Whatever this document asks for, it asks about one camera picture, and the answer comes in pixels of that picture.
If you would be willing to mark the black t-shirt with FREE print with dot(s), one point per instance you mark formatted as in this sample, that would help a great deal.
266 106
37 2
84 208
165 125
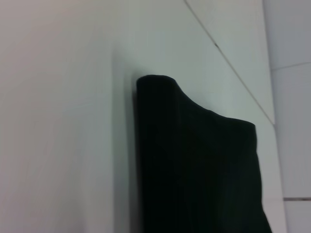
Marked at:
194 170

